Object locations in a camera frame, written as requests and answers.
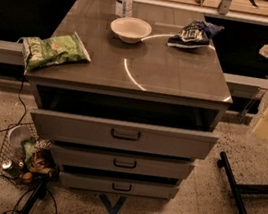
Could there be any silver cup in basket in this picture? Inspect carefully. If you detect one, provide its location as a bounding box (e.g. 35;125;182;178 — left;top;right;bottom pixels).
7;125;32;148

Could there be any green jalapeno chip bag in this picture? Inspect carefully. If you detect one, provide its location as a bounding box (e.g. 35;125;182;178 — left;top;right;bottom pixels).
21;32;91;72

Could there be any middle grey drawer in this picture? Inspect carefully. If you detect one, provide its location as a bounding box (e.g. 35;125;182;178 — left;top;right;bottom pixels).
50;145;194;180

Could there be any white bowl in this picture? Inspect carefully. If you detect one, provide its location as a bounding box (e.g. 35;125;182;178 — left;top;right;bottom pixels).
110;17;152;44

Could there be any snack bag in basket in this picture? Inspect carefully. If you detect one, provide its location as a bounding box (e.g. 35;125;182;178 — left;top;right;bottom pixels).
21;139;56;175

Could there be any black chair base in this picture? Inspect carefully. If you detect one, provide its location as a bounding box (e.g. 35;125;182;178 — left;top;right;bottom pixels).
217;151;268;214

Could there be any top grey drawer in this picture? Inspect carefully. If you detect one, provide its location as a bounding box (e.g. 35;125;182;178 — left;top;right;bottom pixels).
31;109;218;159

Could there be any bottom grey drawer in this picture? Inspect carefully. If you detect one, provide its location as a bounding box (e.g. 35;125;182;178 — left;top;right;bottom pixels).
59;171;179;200

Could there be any wire basket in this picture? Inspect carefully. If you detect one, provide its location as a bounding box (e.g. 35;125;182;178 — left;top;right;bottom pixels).
0;123;59;186

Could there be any grey drawer cabinet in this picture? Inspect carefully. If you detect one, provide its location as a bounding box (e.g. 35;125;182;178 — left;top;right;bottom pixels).
7;0;247;212

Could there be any blue chip bag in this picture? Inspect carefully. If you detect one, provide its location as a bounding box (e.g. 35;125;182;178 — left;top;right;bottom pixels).
167;20;224;49

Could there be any grey drawer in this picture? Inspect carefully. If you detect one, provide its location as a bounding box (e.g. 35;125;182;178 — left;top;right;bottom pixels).
31;109;218;159
59;171;179;200
50;145;194;180

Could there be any black tripod stand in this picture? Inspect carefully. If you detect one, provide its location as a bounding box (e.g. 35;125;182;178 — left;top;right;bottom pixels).
0;173;63;214

